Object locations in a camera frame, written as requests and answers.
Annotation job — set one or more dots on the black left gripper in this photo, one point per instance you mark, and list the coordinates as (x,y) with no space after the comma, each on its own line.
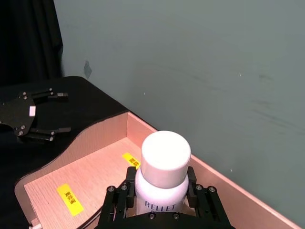
(16,114)

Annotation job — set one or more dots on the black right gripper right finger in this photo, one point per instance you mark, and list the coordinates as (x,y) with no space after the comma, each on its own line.
(205,200)

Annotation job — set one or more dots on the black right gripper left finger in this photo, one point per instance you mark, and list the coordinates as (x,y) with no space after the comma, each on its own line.
(119,198)

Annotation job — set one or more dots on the white bottle with white cap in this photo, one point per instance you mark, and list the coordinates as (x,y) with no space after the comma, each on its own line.
(164,155)

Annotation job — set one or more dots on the black table cloth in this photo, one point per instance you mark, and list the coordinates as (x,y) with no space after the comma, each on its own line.
(71,107)

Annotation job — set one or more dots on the shallow wooden tray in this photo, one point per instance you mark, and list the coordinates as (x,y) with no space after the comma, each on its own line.
(95,167)

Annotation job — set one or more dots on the short yellow label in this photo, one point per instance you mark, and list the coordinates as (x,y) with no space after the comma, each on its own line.
(130,160)

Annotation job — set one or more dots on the long yellow label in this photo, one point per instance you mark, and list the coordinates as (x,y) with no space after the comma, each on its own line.
(70,199)

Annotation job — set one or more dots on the black curtain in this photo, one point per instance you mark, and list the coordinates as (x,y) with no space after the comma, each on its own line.
(23,35)

